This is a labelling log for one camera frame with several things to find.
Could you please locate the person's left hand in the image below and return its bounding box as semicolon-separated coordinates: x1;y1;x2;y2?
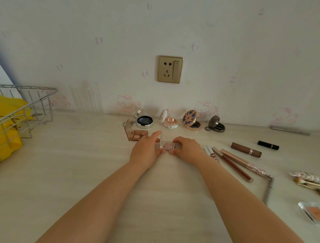
129;131;167;171

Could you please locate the person's right hand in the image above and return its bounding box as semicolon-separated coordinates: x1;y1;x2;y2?
169;136;208;166

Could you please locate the pink single eyeshadow pan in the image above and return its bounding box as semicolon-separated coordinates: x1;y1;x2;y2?
155;133;183;154

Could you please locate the silver round cushion compact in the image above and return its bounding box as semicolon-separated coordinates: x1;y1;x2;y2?
122;106;154;130

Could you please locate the pink blue patterned compact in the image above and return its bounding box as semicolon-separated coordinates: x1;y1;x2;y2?
182;109;202;132

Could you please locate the white floral round compact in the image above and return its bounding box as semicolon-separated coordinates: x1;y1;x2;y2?
160;109;179;130

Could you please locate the small dark round compact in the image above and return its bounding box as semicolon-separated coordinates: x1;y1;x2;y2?
204;115;226;133

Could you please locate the brown Colorkey lip gloss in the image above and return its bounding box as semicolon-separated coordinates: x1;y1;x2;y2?
212;147;254;183

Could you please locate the brown lipstick tube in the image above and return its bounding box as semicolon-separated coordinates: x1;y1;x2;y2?
231;142;262;158

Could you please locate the ornate rose gold lip tube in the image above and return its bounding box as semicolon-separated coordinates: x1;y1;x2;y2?
220;149;275;180

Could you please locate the black lipstick tube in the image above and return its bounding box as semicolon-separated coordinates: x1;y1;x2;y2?
257;141;280;151

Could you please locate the grey slim eyeliner pencil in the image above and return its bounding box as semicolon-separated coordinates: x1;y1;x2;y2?
262;178;274;206

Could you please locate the grey pen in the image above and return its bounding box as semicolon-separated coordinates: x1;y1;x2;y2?
271;125;311;136

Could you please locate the orange single eyeshadow pan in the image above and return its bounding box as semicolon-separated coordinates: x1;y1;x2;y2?
297;201;320;225

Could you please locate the person's left forearm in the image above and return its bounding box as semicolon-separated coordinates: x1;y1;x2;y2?
36;161;148;243

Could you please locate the person's right forearm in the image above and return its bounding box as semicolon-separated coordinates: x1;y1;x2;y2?
196;155;304;243

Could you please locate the light wooden table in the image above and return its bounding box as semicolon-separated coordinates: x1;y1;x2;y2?
0;110;320;243

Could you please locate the clear acrylic organizer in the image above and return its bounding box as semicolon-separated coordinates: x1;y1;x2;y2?
70;81;103;114

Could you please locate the yellow plastic bag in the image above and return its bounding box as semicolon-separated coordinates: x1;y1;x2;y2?
0;95;34;162

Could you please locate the white paper bag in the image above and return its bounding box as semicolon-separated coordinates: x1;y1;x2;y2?
0;64;23;99

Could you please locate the gold wall socket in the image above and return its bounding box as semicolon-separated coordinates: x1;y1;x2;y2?
157;55;183;84

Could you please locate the metal wire basket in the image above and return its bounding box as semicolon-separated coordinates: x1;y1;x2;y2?
0;84;58;150

